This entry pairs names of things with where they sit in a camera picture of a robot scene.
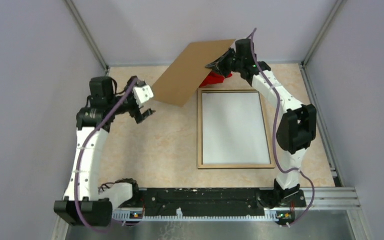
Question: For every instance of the landscape photo print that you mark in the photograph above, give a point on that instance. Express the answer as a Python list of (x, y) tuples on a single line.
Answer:
[(234, 127)]

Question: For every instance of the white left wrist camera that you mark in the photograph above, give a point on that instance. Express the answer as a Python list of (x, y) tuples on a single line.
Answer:
[(142, 92)]

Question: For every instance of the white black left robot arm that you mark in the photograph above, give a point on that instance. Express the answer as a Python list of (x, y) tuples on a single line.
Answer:
[(84, 203)]

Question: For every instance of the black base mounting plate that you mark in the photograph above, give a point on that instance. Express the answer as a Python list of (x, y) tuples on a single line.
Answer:
[(211, 202)]

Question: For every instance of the aluminium front rail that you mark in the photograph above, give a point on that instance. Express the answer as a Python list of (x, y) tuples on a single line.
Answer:
[(318, 199)]

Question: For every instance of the brown backing board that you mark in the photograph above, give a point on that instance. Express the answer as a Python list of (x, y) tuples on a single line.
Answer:
[(182, 78)]

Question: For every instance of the light wooden picture frame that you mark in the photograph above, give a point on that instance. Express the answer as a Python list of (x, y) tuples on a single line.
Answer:
[(231, 166)]

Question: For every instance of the crumpled red cloth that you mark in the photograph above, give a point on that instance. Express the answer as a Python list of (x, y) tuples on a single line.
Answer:
[(213, 78)]

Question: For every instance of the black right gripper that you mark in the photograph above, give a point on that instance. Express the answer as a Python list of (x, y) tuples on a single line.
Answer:
[(216, 65)]

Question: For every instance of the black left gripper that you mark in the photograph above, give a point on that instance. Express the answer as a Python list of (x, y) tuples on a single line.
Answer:
[(136, 112)]

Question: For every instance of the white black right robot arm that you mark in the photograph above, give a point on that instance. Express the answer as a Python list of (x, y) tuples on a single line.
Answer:
[(294, 126)]

